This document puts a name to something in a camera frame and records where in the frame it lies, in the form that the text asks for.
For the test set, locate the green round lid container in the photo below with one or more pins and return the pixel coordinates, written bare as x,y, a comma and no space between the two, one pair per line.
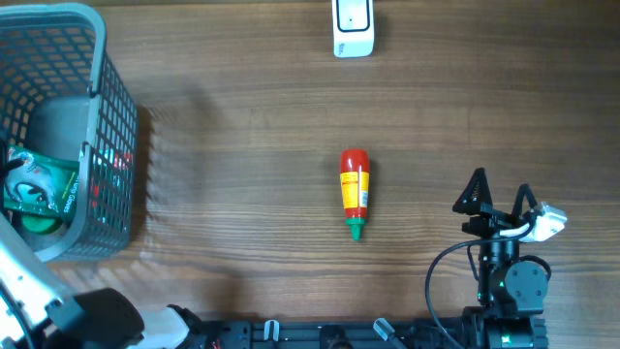
40,225

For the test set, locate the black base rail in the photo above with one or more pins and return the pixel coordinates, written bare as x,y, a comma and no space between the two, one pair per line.
417,334

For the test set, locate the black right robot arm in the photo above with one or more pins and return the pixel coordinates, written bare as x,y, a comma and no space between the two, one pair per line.
511,286

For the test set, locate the grey plastic basket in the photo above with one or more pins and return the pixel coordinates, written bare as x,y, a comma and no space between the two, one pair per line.
62,97

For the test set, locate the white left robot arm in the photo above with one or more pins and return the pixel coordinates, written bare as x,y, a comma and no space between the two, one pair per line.
40,310

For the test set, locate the red sauce bottle green cap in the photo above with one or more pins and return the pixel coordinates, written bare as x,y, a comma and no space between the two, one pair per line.
354,184

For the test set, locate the white barcode scanner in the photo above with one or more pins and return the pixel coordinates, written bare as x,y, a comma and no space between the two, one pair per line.
353,28

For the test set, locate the green 3M gloves packet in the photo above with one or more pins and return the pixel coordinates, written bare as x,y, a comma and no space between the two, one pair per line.
41,186

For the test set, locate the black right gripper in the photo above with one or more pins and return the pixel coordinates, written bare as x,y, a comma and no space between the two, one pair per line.
492,220

